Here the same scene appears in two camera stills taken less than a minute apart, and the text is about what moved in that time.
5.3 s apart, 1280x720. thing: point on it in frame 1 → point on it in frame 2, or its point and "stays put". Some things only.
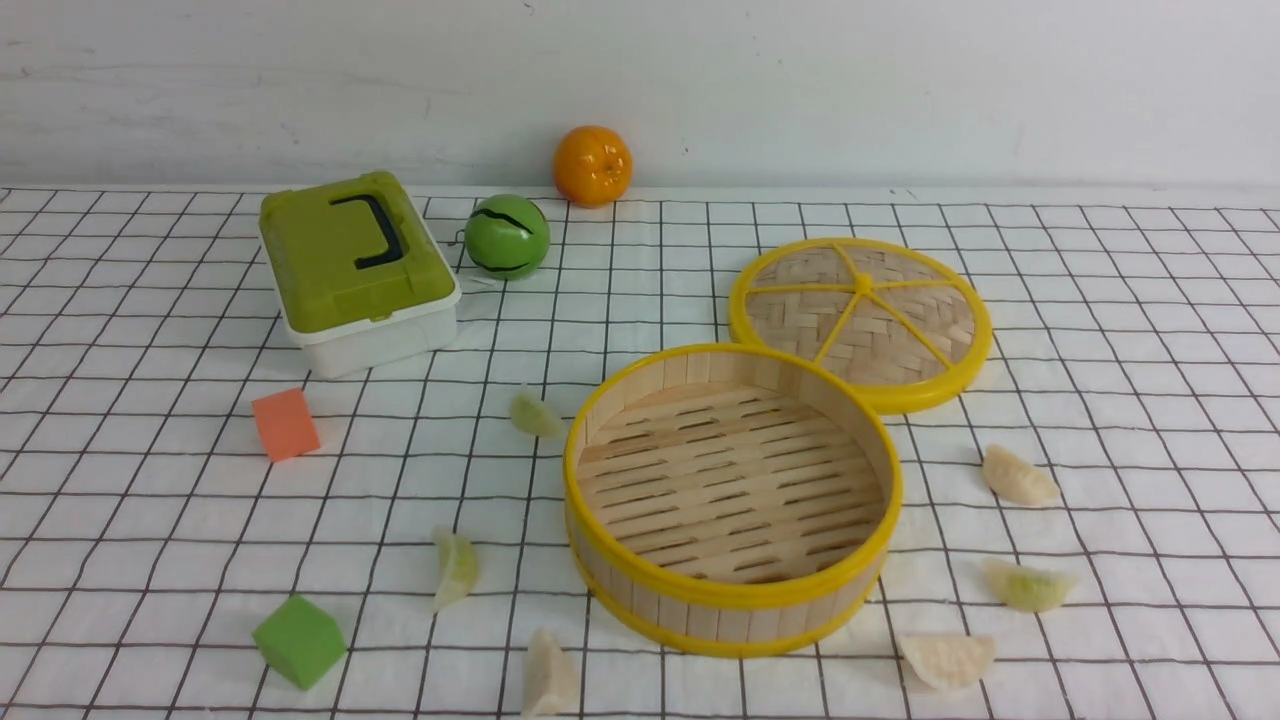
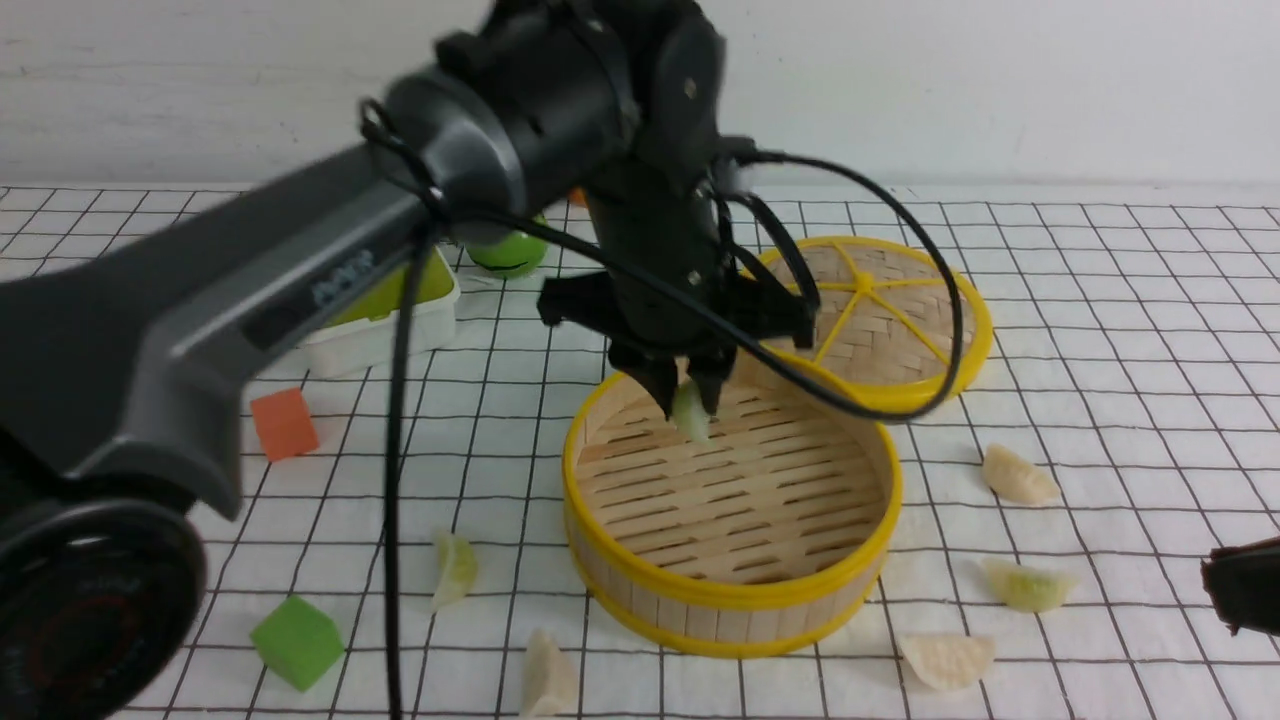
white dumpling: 946,661 stays put
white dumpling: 551,686 stays put
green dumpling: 457,570 stays put
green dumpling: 533,416 → 690,411
